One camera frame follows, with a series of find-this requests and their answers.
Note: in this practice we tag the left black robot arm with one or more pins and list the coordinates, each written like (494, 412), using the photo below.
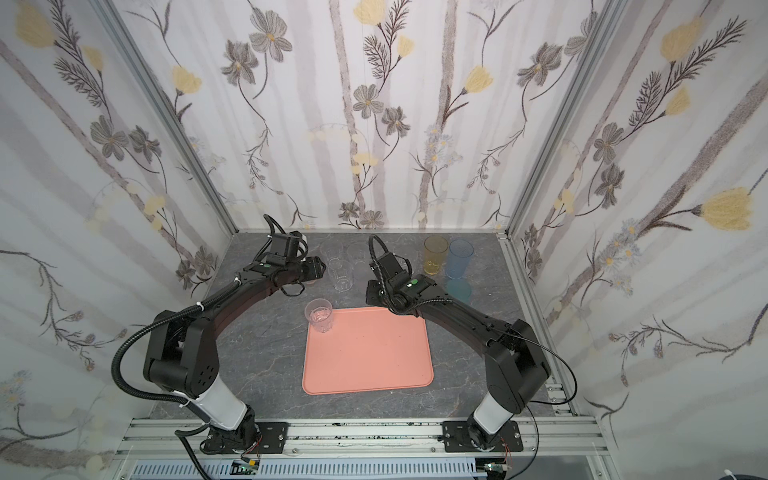
(182, 357)

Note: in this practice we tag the clear faceted glass one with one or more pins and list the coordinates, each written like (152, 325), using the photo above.
(332, 252)

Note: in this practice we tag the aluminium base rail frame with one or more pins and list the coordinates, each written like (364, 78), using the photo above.
(529, 447)

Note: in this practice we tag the clear faceted glass six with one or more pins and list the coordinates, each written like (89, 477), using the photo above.
(319, 314)

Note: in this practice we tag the teal frosted cup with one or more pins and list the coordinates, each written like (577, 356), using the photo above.
(460, 289)

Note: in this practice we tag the white slotted cable duct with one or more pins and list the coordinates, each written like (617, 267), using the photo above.
(381, 468)

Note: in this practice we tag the clear faceted glass two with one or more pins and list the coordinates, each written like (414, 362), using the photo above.
(358, 253)

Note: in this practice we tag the blue tinted cup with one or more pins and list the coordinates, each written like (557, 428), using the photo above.
(459, 256)

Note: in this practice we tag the pink rectangular tray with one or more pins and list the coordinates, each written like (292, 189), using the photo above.
(367, 349)

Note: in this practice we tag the yellow tinted cup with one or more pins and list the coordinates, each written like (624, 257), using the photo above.
(435, 252)

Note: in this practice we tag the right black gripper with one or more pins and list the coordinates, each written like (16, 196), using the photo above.
(377, 295)

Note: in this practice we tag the clear faceted glass five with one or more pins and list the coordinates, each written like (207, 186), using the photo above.
(342, 276)

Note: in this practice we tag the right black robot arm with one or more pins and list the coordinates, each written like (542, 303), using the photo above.
(514, 361)

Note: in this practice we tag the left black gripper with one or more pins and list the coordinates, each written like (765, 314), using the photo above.
(312, 267)

